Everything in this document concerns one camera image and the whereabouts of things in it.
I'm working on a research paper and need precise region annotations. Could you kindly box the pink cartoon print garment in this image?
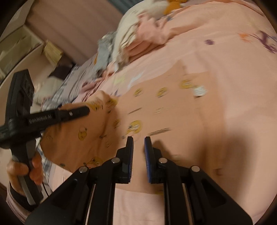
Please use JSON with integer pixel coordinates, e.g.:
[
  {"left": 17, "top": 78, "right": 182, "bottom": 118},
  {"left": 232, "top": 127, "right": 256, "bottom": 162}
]
[{"left": 40, "top": 62, "right": 225, "bottom": 194}]

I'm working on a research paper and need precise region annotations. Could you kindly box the striped grey white cloth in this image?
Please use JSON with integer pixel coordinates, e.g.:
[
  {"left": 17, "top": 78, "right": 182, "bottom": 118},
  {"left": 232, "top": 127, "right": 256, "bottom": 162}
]
[{"left": 42, "top": 65, "right": 91, "bottom": 111}]

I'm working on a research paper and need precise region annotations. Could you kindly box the pink crumpled garment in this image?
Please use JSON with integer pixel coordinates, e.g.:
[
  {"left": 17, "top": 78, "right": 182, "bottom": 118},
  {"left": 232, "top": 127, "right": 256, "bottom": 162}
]
[{"left": 124, "top": 13, "right": 172, "bottom": 62}]

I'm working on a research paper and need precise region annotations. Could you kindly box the white goose plush toy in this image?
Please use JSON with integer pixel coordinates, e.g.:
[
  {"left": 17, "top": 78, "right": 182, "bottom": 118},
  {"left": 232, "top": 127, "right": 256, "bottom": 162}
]
[{"left": 120, "top": 0, "right": 189, "bottom": 20}]

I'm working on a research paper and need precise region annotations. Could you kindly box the white folded garment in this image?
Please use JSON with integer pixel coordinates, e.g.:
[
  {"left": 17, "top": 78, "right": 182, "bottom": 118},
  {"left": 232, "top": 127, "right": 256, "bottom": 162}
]
[{"left": 112, "top": 8, "right": 143, "bottom": 68}]

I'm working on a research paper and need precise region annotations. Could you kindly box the pink patterned bed sheet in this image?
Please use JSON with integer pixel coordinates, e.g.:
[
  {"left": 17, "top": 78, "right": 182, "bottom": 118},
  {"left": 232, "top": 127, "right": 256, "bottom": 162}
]
[{"left": 46, "top": 0, "right": 277, "bottom": 225}]

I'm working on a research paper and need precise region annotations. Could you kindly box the person's left hand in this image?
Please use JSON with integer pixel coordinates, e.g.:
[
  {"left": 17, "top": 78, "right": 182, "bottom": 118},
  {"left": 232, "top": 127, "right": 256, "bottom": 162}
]
[{"left": 6, "top": 152, "right": 44, "bottom": 196}]

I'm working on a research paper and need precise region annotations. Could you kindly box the grey small garment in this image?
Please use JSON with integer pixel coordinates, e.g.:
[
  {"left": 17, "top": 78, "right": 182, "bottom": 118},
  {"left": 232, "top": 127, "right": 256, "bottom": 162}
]
[{"left": 92, "top": 31, "right": 117, "bottom": 78}]

